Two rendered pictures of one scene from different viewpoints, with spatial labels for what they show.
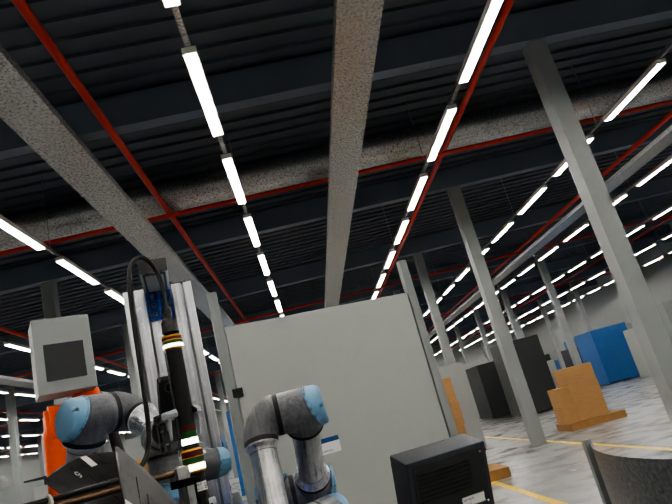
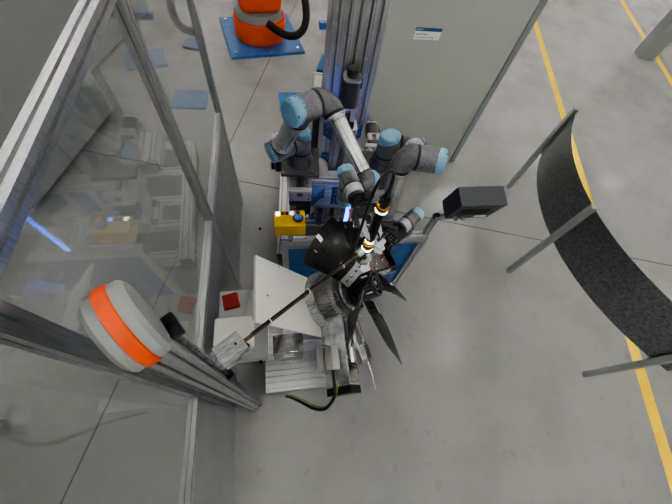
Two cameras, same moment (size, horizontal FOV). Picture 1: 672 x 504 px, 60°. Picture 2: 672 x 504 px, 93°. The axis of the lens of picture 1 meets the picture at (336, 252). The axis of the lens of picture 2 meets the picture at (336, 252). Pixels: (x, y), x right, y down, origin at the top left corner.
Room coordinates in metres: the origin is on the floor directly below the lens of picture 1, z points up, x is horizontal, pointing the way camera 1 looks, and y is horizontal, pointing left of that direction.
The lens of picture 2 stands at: (0.56, 0.46, 2.45)
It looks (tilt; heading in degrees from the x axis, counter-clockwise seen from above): 60 degrees down; 4
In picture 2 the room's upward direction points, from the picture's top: 12 degrees clockwise
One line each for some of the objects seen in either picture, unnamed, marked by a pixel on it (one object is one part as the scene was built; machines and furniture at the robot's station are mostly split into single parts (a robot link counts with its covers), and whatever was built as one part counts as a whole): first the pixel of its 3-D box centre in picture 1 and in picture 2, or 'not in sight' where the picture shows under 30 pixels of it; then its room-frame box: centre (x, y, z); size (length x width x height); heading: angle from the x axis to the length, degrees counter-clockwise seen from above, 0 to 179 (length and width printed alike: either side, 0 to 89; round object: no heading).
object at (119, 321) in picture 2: not in sight; (128, 325); (0.63, 0.79, 1.88); 0.17 x 0.15 x 0.16; 22
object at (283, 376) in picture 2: not in sight; (308, 354); (1.03, 0.53, 0.04); 0.62 x 0.46 x 0.08; 112
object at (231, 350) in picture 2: not in sight; (230, 351); (0.71, 0.74, 1.37); 0.10 x 0.07 x 0.08; 147
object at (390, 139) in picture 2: (275, 496); (389, 143); (2.05, 0.40, 1.20); 0.13 x 0.12 x 0.14; 100
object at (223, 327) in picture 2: not in sight; (234, 336); (0.84, 0.86, 0.92); 0.17 x 0.16 x 0.11; 112
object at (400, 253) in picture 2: not in sight; (347, 266); (1.61, 0.43, 0.45); 0.82 x 0.01 x 0.66; 112
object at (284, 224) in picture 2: not in sight; (289, 223); (1.46, 0.80, 1.02); 0.16 x 0.10 x 0.11; 112
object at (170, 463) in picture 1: (172, 476); (348, 192); (1.49, 0.53, 1.36); 0.11 x 0.08 x 0.11; 143
